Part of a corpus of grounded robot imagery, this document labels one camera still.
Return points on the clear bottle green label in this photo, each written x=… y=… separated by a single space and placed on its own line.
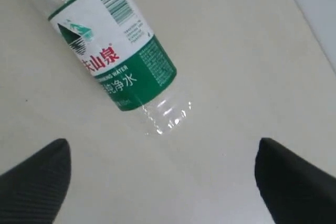
x=116 y=45

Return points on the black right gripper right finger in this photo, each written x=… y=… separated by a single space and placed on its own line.
x=293 y=190

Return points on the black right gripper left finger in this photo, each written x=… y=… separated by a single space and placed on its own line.
x=34 y=190

